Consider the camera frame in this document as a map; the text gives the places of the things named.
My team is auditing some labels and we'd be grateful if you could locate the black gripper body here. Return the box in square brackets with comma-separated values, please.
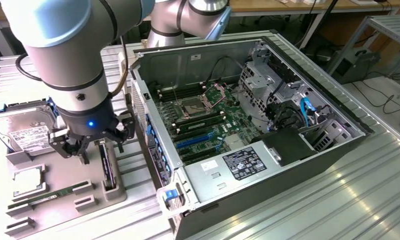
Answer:
[55, 97, 121, 141]

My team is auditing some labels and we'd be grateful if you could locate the grey parts rack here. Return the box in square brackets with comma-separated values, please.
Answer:
[0, 98, 128, 238]

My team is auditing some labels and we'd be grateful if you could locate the black RAM stick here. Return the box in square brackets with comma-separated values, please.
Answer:
[97, 139, 119, 191]

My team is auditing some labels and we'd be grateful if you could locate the hard disk drive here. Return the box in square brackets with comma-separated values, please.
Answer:
[0, 104, 60, 157]

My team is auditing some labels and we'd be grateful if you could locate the silver CPU chip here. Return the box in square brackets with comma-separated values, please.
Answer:
[12, 170, 45, 194]

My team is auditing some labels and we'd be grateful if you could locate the socket locking lever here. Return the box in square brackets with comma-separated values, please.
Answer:
[171, 80, 181, 106]

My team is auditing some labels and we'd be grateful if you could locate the blue expansion slot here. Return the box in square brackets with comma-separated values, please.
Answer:
[173, 133, 212, 149]

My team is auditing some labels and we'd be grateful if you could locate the green RAM stick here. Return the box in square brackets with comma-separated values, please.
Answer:
[7, 180, 89, 210]

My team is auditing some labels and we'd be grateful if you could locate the CPU socket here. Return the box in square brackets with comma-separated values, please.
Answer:
[175, 96, 208, 119]

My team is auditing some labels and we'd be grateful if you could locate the installed RAM stick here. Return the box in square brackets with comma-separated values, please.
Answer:
[175, 114, 228, 133]

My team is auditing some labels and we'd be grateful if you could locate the green motherboard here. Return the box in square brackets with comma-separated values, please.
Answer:
[152, 81, 268, 166]

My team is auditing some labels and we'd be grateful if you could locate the metal socket cover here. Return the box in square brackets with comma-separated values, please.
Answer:
[201, 83, 232, 101]

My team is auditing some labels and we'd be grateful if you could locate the blue case latch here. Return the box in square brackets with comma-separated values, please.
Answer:
[160, 189, 180, 201]

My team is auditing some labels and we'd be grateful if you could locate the grey power supply unit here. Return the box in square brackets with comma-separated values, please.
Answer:
[181, 139, 282, 204]

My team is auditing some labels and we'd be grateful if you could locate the metal disk bay cage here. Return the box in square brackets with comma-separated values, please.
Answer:
[238, 60, 282, 101]

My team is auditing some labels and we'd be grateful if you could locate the open black PC case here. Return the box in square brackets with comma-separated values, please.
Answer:
[128, 35, 376, 240]

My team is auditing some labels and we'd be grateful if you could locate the wooden desk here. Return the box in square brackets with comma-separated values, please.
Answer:
[228, 0, 400, 16]

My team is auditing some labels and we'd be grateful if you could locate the black box on floor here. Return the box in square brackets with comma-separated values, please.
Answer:
[334, 48, 382, 85]

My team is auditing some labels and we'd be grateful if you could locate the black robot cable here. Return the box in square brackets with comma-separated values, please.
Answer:
[15, 34, 129, 101]

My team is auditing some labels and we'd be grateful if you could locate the black wire in case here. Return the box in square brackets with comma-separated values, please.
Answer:
[208, 55, 246, 84]

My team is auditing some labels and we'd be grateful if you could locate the blue SATA wire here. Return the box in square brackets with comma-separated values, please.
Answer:
[299, 96, 312, 129]

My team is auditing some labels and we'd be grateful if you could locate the black floor cable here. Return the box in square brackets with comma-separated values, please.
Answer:
[350, 71, 400, 126]

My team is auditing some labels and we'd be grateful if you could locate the grey metal shelf frame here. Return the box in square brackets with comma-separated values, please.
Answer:
[326, 14, 400, 76]

